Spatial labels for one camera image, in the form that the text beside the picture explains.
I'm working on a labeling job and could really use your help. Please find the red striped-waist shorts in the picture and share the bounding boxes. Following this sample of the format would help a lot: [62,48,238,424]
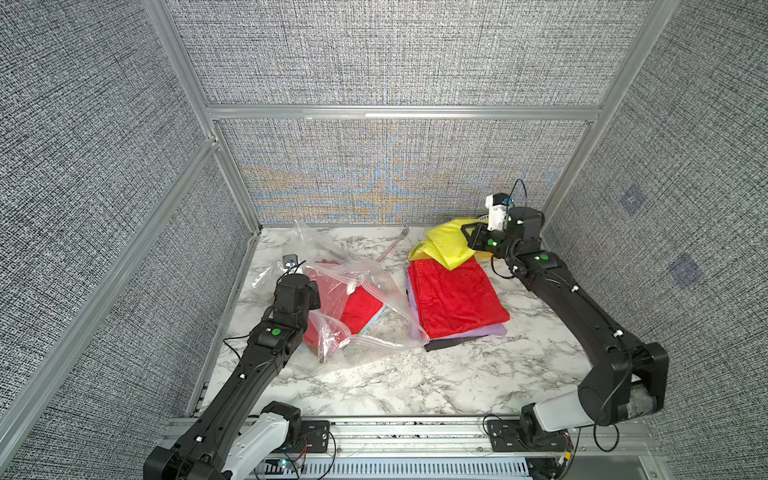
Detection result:
[407,257,510,340]

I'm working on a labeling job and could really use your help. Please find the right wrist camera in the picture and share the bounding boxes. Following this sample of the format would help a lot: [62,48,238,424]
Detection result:
[485,193,510,231]

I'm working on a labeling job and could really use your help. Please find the black trousers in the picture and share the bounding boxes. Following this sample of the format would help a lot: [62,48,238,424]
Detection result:
[424,337,478,352]

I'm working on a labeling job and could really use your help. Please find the yellow-green shorts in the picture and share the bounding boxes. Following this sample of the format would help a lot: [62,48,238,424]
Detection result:
[408,218,487,270]

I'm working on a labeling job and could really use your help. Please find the colourful folded clothes stack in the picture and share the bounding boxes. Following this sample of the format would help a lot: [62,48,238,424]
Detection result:
[303,261,385,362]

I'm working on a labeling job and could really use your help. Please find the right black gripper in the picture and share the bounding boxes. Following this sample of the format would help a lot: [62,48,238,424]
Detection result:
[462,222,522,268]

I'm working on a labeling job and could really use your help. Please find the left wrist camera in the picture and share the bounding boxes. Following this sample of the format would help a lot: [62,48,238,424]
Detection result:
[281,254,300,273]

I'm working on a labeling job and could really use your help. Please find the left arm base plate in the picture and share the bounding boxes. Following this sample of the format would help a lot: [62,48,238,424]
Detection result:
[271,420,331,455]

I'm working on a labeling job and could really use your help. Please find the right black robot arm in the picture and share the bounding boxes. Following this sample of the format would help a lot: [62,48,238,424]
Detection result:
[461,205,669,439]

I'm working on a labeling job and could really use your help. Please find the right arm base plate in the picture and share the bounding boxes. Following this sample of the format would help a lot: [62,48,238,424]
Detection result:
[484,417,570,453]

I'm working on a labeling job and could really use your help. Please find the white slotted cable duct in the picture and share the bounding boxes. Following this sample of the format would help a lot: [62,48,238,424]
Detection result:
[249,457,532,479]

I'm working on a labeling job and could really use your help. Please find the pink handled fork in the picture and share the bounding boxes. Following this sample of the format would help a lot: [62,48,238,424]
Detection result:
[377,225,410,263]

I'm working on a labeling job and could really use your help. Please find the purple garment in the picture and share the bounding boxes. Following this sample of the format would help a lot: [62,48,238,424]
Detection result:
[405,273,507,340]

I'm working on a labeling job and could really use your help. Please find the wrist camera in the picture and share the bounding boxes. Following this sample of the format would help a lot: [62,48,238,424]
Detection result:
[281,254,300,273]
[485,193,510,231]

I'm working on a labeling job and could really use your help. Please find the aluminium front rail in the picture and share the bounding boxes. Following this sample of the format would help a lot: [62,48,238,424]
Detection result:
[158,415,658,460]

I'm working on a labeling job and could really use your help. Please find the clear plastic vacuum bag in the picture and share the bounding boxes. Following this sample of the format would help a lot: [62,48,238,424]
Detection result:
[244,222,429,373]

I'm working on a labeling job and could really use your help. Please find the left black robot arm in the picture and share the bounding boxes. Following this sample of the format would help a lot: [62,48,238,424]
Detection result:
[143,273,321,479]

